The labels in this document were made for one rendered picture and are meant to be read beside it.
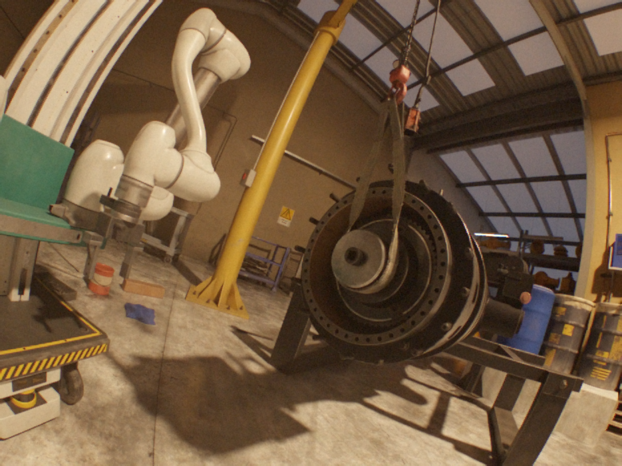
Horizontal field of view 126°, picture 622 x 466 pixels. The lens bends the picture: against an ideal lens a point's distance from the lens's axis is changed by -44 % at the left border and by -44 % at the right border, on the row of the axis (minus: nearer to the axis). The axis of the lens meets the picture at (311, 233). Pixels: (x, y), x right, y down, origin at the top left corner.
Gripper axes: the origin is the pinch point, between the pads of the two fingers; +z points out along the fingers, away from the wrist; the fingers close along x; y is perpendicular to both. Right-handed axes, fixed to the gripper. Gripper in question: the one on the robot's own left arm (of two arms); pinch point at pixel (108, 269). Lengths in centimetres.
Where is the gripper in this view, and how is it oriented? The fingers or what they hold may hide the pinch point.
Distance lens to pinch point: 75.7
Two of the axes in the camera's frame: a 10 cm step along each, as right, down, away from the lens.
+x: 0.8, 1.3, 9.9
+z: -3.3, 9.4, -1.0
